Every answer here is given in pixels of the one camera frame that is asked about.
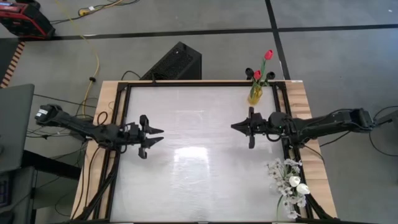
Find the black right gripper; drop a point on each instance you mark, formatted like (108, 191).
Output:
(261, 126)

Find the black perforated computer case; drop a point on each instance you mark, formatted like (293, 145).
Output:
(174, 63)

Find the black artificial tulip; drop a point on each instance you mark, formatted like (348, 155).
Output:
(270, 75)
(249, 72)

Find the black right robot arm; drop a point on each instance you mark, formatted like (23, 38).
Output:
(326, 123)

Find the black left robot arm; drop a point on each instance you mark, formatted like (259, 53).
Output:
(81, 126)

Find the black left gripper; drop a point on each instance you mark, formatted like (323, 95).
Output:
(135, 135)

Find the yellow glass vase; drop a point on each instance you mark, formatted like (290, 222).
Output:
(255, 96)

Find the red artificial tulip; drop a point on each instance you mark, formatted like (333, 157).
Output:
(257, 75)
(268, 54)

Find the red black equipment case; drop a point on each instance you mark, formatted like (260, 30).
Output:
(25, 20)

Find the white blossom spray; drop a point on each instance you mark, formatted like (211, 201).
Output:
(292, 214)
(275, 171)

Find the black table frame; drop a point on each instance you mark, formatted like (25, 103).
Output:
(202, 84)

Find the grey desk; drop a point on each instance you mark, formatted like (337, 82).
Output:
(15, 124)

